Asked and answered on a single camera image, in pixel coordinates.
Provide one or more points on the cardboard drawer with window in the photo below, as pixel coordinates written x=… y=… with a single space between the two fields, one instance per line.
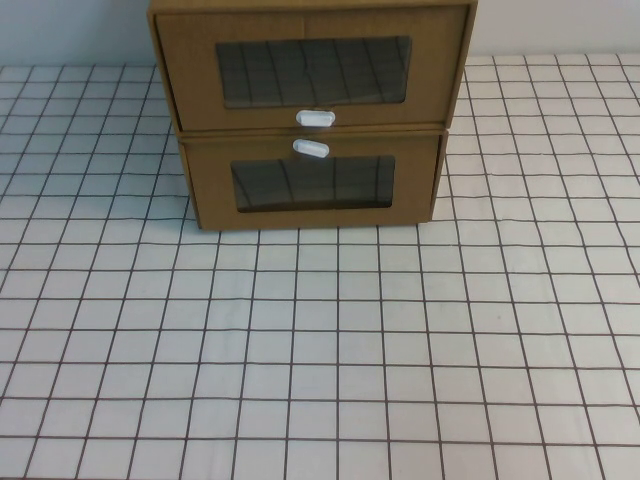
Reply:
x=190 y=75

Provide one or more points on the cardboard shoe box with window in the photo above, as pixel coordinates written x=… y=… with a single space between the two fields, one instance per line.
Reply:
x=210 y=200

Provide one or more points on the brown cardboard box sleeve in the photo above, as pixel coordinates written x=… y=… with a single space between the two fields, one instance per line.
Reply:
x=310 y=5

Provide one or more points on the white grid pattern tablecloth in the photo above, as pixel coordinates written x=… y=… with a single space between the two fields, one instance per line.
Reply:
x=320 y=375

